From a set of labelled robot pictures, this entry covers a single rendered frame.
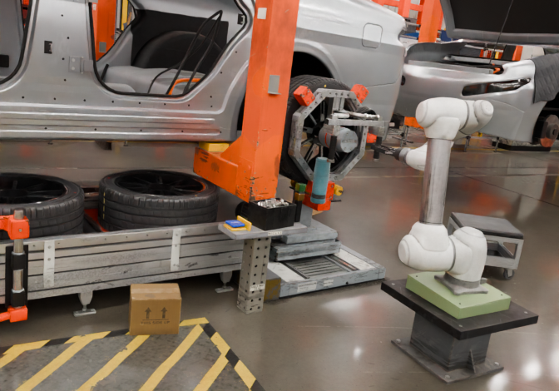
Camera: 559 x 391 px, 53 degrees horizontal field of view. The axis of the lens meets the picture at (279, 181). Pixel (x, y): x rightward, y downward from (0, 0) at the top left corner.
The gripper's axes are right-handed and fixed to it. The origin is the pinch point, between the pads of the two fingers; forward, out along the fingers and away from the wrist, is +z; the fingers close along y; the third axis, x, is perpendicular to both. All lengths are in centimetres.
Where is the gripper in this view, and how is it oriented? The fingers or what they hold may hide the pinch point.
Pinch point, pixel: (378, 147)
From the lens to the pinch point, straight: 329.9
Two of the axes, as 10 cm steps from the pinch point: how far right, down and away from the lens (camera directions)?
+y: 8.2, -0.3, 5.7
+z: -5.6, -2.6, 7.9
